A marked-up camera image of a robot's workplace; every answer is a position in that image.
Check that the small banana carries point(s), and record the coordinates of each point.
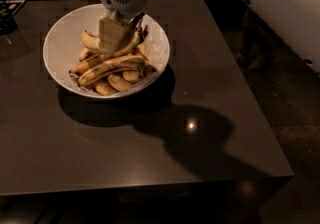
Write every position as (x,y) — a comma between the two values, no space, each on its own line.
(132,76)
(85,54)

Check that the long spotted front banana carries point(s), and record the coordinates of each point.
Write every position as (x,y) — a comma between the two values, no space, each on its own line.
(128,62)

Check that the upper left small banana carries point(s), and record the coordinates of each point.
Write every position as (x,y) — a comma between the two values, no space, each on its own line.
(85,54)

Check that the bottom left banana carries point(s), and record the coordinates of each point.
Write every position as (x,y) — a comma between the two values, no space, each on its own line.
(103,88)

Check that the black object at left edge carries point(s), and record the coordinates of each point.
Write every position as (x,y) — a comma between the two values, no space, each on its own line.
(7,21)

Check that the small right banana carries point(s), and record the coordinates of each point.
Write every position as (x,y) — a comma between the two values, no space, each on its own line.
(132,76)

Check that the white paper bowl liner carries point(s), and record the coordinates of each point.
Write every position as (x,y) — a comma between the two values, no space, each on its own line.
(156,52)

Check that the left lower banana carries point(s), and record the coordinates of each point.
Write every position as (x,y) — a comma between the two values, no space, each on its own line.
(85,65)

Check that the person's feet in background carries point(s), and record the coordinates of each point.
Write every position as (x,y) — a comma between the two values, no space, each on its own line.
(254,52)

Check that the bottom middle banana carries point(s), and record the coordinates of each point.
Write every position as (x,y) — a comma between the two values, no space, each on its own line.
(117,81)

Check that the large curved top banana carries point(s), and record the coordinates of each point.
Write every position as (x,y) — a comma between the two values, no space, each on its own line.
(91,41)

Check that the white bowl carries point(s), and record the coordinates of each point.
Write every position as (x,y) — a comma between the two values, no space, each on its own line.
(62,45)

